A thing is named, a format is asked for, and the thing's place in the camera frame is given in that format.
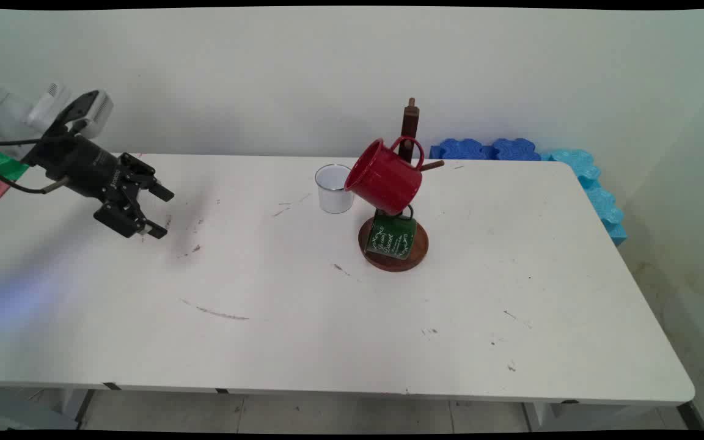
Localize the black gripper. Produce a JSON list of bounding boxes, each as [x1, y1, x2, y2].
[[22, 134, 175, 240]]

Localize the red enamel mug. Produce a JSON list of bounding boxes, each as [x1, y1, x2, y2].
[[344, 136, 424, 216]]

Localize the white enamel cup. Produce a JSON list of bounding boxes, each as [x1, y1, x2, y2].
[[315, 164, 356, 215]]

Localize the green printed mug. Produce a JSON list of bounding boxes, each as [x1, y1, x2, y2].
[[365, 205, 418, 260]]

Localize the wooden mug tree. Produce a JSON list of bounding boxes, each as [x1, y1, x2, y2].
[[358, 97, 446, 273]]

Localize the dark blue foam mat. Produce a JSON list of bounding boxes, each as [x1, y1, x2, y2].
[[430, 138, 493, 161], [490, 138, 542, 162]]

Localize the light blue foam mat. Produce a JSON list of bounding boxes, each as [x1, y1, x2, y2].
[[583, 183, 628, 247], [541, 148, 601, 189]]

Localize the white table leg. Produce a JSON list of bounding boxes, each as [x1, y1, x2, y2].
[[523, 400, 689, 431]]

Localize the grey table leg frame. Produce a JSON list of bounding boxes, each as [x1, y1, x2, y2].
[[0, 388, 94, 431]]

